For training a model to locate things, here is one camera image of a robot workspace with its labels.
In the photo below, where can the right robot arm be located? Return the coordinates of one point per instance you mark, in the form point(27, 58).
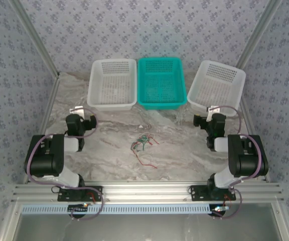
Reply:
point(247, 160)

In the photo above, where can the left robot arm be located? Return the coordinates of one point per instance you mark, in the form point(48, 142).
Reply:
point(44, 160)

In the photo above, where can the white perforated plastic basket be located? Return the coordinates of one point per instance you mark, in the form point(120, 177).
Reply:
point(216, 85)
point(112, 85)

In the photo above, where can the teal perforated plastic basket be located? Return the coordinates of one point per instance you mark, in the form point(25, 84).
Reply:
point(160, 85)

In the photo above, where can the grey metal sheet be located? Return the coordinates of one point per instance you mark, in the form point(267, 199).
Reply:
point(147, 228)

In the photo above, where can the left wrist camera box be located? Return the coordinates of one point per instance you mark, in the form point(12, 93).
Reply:
point(77, 109)

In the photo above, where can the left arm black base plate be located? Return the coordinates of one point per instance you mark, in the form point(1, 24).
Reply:
point(95, 188)

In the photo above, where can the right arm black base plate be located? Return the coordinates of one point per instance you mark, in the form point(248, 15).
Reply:
point(197, 192)

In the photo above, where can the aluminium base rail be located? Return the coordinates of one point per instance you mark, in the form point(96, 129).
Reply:
point(147, 190)

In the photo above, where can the aluminium frame post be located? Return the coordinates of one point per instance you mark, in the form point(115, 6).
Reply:
point(33, 32)
point(258, 32)

